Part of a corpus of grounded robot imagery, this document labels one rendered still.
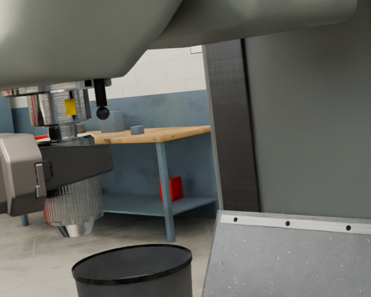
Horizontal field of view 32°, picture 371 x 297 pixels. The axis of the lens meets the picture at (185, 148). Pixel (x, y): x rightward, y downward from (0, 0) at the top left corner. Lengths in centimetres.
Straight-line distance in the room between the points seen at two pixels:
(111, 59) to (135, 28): 3
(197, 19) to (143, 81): 588
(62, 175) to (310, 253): 41
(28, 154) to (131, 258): 238
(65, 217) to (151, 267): 232
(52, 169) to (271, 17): 21
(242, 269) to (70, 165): 42
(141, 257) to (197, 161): 331
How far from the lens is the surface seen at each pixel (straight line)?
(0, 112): 794
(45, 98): 49
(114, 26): 45
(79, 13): 43
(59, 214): 50
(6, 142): 46
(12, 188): 45
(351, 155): 78
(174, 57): 611
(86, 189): 50
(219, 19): 53
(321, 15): 61
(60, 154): 48
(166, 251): 276
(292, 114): 81
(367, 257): 77
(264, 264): 84
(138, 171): 662
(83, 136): 50
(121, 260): 281
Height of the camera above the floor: 130
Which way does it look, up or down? 6 degrees down
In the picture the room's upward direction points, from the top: 7 degrees counter-clockwise
